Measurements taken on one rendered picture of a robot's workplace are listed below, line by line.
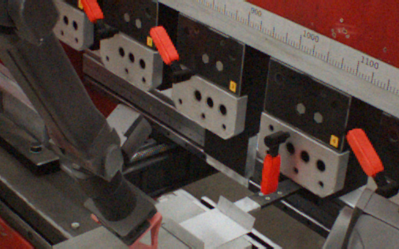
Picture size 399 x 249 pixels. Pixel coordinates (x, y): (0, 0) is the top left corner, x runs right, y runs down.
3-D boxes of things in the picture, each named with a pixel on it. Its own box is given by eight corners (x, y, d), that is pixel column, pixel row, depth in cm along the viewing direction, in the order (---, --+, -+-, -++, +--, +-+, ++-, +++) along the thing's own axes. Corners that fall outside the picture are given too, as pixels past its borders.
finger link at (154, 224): (149, 219, 136) (127, 184, 129) (179, 241, 131) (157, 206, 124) (118, 250, 134) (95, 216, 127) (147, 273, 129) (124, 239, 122)
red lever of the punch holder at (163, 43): (150, 26, 134) (178, 80, 132) (170, 21, 136) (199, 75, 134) (145, 32, 135) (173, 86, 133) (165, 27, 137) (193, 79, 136)
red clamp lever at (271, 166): (256, 193, 125) (263, 133, 120) (276, 184, 127) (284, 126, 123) (265, 198, 124) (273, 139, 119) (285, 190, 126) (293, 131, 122)
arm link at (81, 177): (60, 168, 118) (90, 179, 115) (88, 131, 121) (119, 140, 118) (80, 197, 123) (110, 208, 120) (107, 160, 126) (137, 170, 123)
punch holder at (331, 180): (255, 158, 129) (267, 57, 121) (294, 143, 134) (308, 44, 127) (331, 203, 120) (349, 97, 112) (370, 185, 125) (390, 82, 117)
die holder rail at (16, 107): (-22, 105, 202) (-25, 68, 197) (0, 98, 205) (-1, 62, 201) (102, 202, 170) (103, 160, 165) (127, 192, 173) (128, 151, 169)
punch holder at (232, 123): (170, 106, 142) (177, 12, 134) (209, 94, 147) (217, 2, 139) (233, 144, 132) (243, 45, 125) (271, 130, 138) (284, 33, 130)
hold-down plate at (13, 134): (-33, 119, 195) (-34, 107, 194) (-12, 113, 199) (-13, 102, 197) (37, 176, 176) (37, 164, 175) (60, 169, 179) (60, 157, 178)
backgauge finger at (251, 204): (210, 203, 152) (213, 179, 150) (310, 161, 168) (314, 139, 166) (259, 235, 145) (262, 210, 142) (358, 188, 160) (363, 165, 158)
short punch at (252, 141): (202, 163, 145) (206, 113, 141) (210, 160, 147) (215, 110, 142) (243, 190, 139) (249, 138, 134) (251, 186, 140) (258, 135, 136)
